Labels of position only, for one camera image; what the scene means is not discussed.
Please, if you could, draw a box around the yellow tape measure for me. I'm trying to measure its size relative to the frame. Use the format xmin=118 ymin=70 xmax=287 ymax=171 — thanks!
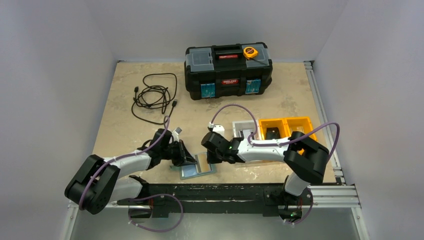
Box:
xmin=243 ymin=46 xmax=259 ymax=60

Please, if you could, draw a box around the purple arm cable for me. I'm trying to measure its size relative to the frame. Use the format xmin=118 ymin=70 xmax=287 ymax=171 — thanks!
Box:
xmin=209 ymin=103 xmax=341 ymax=226
xmin=77 ymin=115 xmax=184 ymax=233

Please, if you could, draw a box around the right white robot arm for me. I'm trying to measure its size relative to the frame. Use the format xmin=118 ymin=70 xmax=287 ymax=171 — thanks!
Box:
xmin=201 ymin=131 xmax=330 ymax=204

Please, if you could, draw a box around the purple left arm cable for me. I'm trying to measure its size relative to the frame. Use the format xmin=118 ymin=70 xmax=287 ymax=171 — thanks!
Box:
xmin=77 ymin=115 xmax=184 ymax=233

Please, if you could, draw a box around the black plastic toolbox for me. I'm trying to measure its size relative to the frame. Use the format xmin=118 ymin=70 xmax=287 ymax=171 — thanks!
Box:
xmin=184 ymin=42 xmax=273 ymax=100

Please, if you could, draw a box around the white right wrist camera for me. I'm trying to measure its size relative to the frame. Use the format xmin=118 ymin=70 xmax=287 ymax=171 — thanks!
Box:
xmin=207 ymin=122 xmax=225 ymax=135

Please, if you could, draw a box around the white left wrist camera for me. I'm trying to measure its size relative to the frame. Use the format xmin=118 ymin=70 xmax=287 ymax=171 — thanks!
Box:
xmin=172 ymin=127 xmax=182 ymax=139

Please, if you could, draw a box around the aluminium frame rail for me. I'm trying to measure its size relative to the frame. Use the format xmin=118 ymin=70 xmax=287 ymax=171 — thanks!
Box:
xmin=303 ymin=61 xmax=361 ymax=208

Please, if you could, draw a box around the teal card holder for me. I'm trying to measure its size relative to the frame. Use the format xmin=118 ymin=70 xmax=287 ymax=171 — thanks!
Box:
xmin=170 ymin=152 xmax=217 ymax=180

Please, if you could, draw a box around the gold card black stripe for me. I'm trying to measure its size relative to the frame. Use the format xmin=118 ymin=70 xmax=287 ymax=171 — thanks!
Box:
xmin=198 ymin=153 xmax=212 ymax=173

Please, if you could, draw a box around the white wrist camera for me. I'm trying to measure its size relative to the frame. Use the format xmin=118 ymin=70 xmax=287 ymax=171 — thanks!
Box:
xmin=172 ymin=127 xmax=182 ymax=139
xmin=207 ymin=122 xmax=225 ymax=135

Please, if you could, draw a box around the white plastic bin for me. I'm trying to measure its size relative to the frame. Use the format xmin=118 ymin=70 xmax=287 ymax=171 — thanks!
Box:
xmin=231 ymin=119 xmax=266 ymax=164

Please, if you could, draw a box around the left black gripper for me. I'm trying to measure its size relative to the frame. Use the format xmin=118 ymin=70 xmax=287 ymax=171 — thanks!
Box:
xmin=160 ymin=138 xmax=197 ymax=167

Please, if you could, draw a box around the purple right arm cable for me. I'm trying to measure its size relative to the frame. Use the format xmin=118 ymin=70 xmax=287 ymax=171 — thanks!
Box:
xmin=209 ymin=103 xmax=341 ymax=226

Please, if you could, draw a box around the black coiled USB cable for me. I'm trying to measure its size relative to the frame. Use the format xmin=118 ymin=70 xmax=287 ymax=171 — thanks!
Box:
xmin=131 ymin=73 xmax=179 ymax=126

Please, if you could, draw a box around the orange plastic bin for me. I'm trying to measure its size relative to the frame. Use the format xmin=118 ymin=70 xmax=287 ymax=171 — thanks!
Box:
xmin=258 ymin=116 xmax=314 ymax=140

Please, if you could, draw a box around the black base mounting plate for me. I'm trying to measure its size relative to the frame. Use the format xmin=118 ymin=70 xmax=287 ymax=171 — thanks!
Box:
xmin=117 ymin=183 xmax=313 ymax=220

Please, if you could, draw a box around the black item in orange bin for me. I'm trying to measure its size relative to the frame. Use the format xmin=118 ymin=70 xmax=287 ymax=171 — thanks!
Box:
xmin=264 ymin=127 xmax=284 ymax=140

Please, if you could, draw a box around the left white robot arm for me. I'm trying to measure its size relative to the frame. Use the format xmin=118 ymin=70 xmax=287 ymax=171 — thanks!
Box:
xmin=64 ymin=128 xmax=197 ymax=215

